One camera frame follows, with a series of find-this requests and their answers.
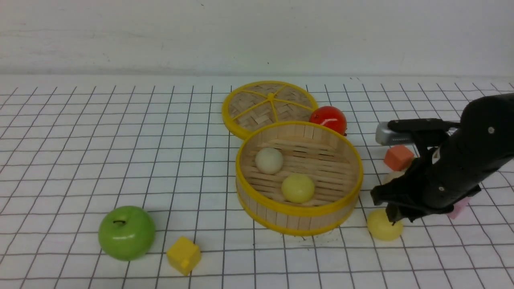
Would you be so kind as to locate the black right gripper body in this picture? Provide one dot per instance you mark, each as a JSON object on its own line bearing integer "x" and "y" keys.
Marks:
{"x": 435, "y": 181}

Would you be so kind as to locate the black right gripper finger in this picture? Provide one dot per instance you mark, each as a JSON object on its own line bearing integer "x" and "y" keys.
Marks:
{"x": 415, "y": 215}
{"x": 394, "y": 213}

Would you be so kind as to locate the pale yellow round bun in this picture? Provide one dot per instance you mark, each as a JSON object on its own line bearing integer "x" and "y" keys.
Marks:
{"x": 298, "y": 188}

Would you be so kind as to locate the white round bun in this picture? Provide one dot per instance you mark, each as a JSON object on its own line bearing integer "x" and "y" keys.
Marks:
{"x": 269, "y": 160}

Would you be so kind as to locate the beige round bun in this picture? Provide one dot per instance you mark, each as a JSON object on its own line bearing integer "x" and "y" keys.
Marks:
{"x": 392, "y": 175}

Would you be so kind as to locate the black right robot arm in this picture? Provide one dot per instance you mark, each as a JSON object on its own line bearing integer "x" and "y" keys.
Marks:
{"x": 486, "y": 124}

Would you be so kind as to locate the bamboo steamer tray yellow rim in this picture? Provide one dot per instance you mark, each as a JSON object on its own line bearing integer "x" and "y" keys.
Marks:
{"x": 327, "y": 157}

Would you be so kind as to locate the bamboo steamer lid yellow rim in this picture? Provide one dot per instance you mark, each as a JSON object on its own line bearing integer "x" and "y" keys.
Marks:
{"x": 255, "y": 105}

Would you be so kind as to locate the pink foam cube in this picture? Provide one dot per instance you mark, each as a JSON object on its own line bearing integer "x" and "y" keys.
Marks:
{"x": 459, "y": 207}

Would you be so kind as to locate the orange foam cube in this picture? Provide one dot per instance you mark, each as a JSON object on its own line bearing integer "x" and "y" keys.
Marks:
{"x": 398, "y": 158}

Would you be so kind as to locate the red plastic tomato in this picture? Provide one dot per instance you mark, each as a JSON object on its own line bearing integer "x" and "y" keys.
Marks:
{"x": 330, "y": 117}

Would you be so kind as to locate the yellow foam cube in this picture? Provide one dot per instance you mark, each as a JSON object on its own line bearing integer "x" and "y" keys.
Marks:
{"x": 184, "y": 255}

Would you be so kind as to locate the green plastic apple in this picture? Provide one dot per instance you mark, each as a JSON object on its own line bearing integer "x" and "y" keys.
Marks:
{"x": 126, "y": 233}

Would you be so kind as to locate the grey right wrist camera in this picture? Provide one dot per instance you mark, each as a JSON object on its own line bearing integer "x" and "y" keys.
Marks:
{"x": 384, "y": 136}

